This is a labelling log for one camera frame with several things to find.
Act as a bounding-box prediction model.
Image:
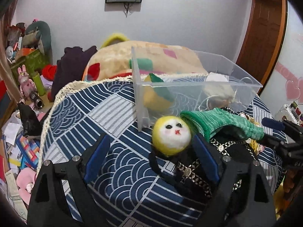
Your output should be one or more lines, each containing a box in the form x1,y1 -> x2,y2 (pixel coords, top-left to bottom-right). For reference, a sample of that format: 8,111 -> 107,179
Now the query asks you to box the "white drawstring pouch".
203,72 -> 235,108

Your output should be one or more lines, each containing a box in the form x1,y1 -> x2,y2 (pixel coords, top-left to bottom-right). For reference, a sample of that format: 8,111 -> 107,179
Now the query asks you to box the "yellow white felt face ball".
152,116 -> 192,157

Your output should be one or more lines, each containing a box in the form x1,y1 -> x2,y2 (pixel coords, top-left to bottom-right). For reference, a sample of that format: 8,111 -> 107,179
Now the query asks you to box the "yellow green sponge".
143,86 -> 175,112

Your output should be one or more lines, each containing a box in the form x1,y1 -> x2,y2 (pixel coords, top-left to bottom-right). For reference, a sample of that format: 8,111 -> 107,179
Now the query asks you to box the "colourful floral scrunchie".
238,112 -> 265,155

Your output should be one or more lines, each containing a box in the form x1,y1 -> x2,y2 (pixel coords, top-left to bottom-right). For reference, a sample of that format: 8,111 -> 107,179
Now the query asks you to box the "pink plush toy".
16,168 -> 37,205

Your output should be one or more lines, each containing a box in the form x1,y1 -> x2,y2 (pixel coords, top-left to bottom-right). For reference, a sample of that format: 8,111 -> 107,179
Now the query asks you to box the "colourful striped pencil case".
15,134 -> 40,170

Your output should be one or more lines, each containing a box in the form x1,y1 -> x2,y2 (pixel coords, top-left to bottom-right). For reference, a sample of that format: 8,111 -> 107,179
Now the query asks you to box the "black gold patterned bag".
148,129 -> 256,201

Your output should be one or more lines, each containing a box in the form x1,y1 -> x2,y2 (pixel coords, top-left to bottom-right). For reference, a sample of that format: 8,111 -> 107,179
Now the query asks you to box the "green knitted sleeve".
180,107 -> 265,143

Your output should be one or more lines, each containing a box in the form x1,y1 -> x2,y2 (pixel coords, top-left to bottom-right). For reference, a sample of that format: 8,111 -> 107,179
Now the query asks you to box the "brown wooden door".
236,0 -> 288,87

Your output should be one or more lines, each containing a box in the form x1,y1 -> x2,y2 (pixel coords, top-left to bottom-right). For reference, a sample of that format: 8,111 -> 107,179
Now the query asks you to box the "black plastic bag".
17,102 -> 42,139

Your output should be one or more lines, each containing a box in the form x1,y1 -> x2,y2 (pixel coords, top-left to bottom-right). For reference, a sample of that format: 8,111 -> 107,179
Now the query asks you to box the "clear plastic storage box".
131,51 -> 262,130

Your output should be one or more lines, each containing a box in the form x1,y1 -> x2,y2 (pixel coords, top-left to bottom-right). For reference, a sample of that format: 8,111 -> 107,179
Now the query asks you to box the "pink rabbit doll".
17,65 -> 37,100

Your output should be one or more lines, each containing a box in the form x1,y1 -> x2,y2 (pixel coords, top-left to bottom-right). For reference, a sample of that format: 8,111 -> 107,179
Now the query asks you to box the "blue white patterned tablecloth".
38,74 -> 288,227

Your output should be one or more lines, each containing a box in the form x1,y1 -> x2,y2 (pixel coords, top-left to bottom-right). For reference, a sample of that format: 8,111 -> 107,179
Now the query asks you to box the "green bottle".
32,71 -> 46,96

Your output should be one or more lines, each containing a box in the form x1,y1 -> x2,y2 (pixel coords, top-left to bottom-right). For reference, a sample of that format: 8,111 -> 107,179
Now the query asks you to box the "red plush item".
42,65 -> 57,82

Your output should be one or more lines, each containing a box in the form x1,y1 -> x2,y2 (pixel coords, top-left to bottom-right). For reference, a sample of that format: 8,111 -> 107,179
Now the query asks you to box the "dark purple clothing pile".
48,46 -> 97,102

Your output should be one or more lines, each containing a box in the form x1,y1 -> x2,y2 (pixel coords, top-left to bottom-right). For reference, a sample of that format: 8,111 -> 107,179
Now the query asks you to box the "green storage box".
10,49 -> 50,80

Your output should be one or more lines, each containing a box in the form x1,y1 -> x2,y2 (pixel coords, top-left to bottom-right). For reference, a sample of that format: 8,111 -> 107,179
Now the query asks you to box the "beige colourful patch blanket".
83,40 -> 208,82

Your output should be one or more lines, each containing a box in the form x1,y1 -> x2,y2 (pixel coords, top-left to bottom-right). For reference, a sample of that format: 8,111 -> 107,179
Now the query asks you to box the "grey green plush toy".
21,21 -> 51,55

